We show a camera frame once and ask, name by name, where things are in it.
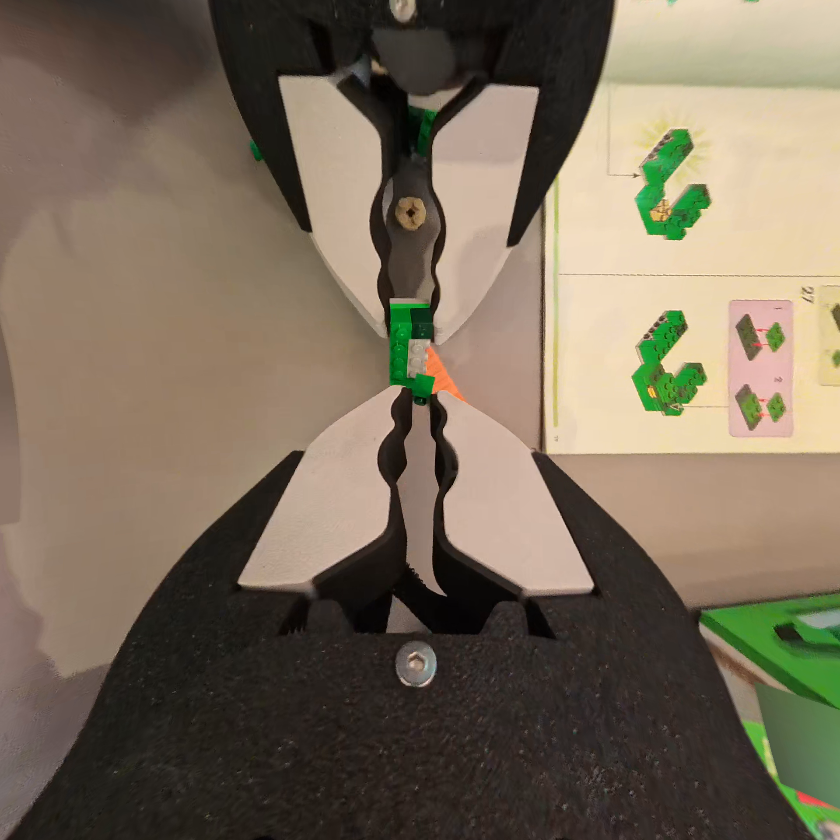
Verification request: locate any open building instruction booklet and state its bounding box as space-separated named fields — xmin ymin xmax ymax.
xmin=542 ymin=0 xmax=840 ymax=455

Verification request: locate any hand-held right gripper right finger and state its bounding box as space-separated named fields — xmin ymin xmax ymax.
xmin=430 ymin=390 xmax=596 ymax=599

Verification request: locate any green toy brick assembly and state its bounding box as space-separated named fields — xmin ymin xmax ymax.
xmin=388 ymin=298 xmax=438 ymax=406

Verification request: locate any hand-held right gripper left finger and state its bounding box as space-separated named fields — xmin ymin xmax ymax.
xmin=236 ymin=386 xmax=413 ymax=599

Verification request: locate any green toy set box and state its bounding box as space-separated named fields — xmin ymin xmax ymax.
xmin=699 ymin=594 xmax=840 ymax=840

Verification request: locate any grey desk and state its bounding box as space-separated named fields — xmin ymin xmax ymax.
xmin=0 ymin=0 xmax=840 ymax=723

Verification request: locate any orange brick separator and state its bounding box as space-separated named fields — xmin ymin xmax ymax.
xmin=425 ymin=346 xmax=468 ymax=403

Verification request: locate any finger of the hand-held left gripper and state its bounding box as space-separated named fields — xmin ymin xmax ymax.
xmin=427 ymin=80 xmax=542 ymax=349
xmin=277 ymin=72 xmax=395 ymax=340

